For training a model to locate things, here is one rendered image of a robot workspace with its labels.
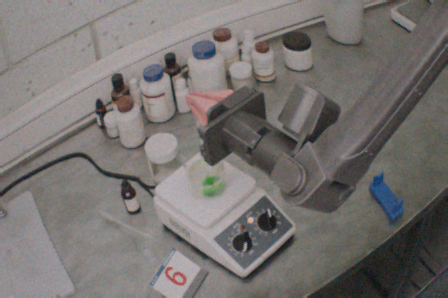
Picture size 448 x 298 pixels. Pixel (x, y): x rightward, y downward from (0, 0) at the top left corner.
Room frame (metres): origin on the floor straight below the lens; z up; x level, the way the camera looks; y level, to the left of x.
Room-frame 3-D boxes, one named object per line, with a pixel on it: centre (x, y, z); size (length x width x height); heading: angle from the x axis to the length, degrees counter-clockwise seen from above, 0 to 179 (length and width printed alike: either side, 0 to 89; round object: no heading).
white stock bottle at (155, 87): (0.96, 0.12, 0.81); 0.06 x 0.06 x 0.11
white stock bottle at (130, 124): (0.90, 0.17, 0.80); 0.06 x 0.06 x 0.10
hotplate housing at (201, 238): (0.65, 0.02, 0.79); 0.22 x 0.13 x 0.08; 40
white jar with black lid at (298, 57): (1.07, -0.19, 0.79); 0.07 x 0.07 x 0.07
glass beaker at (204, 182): (0.66, 0.04, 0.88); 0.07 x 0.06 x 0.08; 136
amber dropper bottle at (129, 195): (0.72, 0.18, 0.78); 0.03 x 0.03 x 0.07
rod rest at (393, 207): (0.63, -0.29, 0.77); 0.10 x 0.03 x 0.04; 19
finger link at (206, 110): (0.65, 0.00, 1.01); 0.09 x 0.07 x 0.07; 36
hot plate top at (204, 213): (0.67, 0.04, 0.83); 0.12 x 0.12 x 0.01; 40
